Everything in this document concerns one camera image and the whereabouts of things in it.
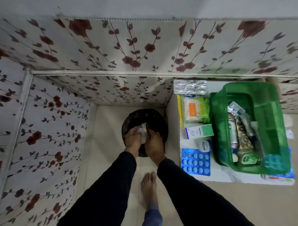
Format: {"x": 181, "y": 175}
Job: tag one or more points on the black trash bin with bag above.
{"x": 160, "y": 125}

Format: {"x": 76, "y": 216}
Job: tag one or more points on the white paper slip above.
{"x": 290, "y": 133}

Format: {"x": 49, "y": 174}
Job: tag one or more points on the silver foil blister pack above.
{"x": 189, "y": 87}

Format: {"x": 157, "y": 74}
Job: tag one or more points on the person's left hand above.
{"x": 132, "y": 142}

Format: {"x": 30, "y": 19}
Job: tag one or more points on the cotton buds packet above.
{"x": 193, "y": 109}

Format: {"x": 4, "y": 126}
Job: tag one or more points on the person's left forearm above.
{"x": 100, "y": 195}

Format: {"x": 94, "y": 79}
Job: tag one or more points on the light blue blister pack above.
{"x": 280, "y": 163}

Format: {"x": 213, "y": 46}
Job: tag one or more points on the dark ointment tube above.
{"x": 249, "y": 129}

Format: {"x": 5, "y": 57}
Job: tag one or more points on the person's right forearm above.
{"x": 193, "y": 198}

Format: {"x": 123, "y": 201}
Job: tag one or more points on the person's blue jeans leg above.
{"x": 153, "y": 218}

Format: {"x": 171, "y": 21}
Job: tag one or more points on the person's left fingers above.
{"x": 136, "y": 133}

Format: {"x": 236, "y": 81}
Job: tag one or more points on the green plastic basket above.
{"x": 267, "y": 111}

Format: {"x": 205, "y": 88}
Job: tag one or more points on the person's right fingers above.
{"x": 150, "y": 136}

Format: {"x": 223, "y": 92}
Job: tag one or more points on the person's right hand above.
{"x": 154, "y": 149}

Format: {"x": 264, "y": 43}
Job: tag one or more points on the white tissue paper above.
{"x": 142, "y": 133}

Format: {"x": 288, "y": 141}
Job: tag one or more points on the small white plastic jar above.
{"x": 204, "y": 145}

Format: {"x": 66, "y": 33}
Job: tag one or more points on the white and green medicine box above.
{"x": 200, "y": 132}

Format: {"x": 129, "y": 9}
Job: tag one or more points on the green and white small box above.
{"x": 250, "y": 159}

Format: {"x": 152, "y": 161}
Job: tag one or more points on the person's bare foot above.
{"x": 149, "y": 188}

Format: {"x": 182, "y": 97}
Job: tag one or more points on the small silver blister strip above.
{"x": 235, "y": 108}

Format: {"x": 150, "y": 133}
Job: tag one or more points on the blue tablet blister pack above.
{"x": 195, "y": 162}

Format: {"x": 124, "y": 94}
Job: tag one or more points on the white box with red stripe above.
{"x": 279, "y": 178}

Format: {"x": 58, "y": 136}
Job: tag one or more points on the gold capsule blister strip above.
{"x": 243, "y": 136}

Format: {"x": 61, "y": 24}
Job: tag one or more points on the floral fabric wardrobe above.
{"x": 93, "y": 46}

